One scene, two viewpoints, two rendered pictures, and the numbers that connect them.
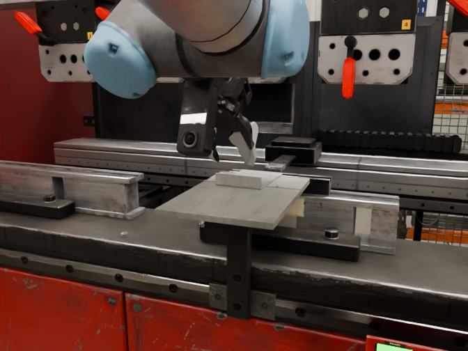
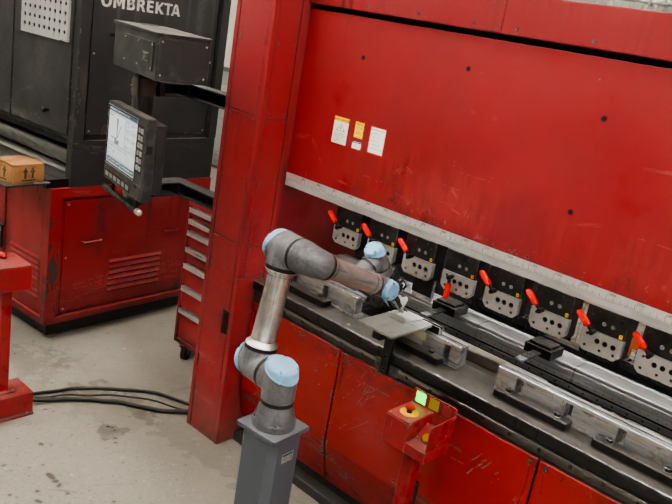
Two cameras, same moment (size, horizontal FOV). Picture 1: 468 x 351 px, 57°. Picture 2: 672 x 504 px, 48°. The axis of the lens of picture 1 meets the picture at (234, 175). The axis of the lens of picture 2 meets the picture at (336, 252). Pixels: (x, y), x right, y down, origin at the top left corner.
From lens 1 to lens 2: 2.41 m
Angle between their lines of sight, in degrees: 20
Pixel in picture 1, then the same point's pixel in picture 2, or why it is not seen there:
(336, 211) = (438, 343)
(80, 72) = (349, 243)
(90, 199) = (338, 301)
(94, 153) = not seen: hidden behind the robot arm
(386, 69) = (463, 291)
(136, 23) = not seen: hidden behind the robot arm
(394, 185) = (492, 341)
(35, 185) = (315, 286)
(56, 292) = (312, 341)
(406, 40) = (471, 283)
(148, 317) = (349, 364)
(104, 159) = not seen: hidden behind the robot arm
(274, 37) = (383, 293)
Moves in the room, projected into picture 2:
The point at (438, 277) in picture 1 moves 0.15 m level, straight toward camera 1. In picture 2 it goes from (459, 380) to (433, 387)
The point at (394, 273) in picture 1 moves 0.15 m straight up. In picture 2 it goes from (444, 373) to (452, 338)
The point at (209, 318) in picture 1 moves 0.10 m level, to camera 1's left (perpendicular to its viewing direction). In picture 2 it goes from (372, 371) to (350, 364)
